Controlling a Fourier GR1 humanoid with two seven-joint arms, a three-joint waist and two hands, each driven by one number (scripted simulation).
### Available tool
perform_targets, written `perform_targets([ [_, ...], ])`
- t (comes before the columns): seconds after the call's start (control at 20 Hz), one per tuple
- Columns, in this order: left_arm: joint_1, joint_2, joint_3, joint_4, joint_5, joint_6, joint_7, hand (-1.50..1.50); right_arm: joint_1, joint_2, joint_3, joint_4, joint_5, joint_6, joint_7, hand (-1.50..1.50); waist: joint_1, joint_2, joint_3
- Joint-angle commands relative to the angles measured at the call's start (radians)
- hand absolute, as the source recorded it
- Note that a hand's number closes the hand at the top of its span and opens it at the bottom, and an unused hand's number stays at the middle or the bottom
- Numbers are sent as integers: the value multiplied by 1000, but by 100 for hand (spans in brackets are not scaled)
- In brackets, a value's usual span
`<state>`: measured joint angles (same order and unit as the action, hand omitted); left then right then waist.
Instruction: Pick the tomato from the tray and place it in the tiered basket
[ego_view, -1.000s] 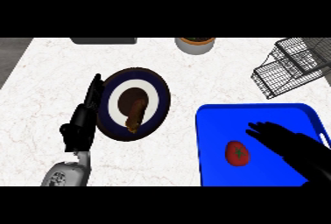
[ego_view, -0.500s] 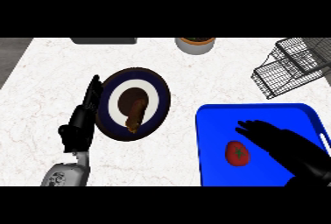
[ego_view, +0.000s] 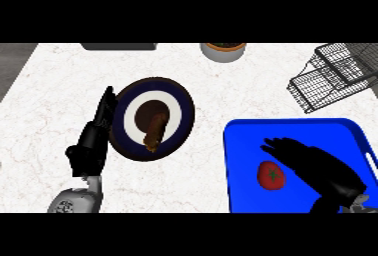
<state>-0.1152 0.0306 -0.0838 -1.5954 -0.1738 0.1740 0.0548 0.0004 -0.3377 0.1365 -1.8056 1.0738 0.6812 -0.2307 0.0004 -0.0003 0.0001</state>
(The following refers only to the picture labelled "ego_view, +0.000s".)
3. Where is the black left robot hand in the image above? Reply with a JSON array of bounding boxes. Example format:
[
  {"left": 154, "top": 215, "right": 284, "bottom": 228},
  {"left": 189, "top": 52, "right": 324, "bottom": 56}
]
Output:
[{"left": 65, "top": 85, "right": 120, "bottom": 178}]

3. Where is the blue tray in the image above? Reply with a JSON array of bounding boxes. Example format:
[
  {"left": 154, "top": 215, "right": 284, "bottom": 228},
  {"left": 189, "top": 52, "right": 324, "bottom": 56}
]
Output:
[{"left": 223, "top": 117, "right": 378, "bottom": 214}]

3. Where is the black wire tiered basket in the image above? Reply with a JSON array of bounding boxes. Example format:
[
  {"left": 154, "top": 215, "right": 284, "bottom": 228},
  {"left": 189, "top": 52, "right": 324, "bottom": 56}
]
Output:
[{"left": 287, "top": 42, "right": 378, "bottom": 115}]

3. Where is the brown food piece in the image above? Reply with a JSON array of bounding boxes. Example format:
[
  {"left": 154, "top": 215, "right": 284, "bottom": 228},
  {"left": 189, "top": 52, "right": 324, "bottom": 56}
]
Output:
[{"left": 142, "top": 112, "right": 171, "bottom": 153}]

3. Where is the red tomato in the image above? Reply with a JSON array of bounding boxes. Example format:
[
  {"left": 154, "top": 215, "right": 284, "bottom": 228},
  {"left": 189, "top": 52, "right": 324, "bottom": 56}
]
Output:
[{"left": 257, "top": 160, "right": 288, "bottom": 191}]

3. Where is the grey pot with orange rim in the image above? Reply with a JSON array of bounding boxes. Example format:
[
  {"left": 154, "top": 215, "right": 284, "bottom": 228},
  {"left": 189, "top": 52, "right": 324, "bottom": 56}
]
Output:
[{"left": 200, "top": 42, "right": 248, "bottom": 63}]

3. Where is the dark grey flat appliance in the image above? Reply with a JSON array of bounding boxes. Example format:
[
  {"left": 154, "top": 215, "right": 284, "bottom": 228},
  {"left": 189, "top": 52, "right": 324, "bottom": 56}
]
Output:
[{"left": 80, "top": 42, "right": 158, "bottom": 52}]

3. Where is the dark blue round plate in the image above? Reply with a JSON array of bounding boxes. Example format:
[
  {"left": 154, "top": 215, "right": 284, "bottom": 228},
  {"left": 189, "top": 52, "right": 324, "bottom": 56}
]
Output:
[{"left": 108, "top": 76, "right": 197, "bottom": 162}]

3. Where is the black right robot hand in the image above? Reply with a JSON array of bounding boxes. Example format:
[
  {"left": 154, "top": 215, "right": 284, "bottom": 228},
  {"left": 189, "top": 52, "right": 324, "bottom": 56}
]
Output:
[{"left": 260, "top": 137, "right": 369, "bottom": 214}]

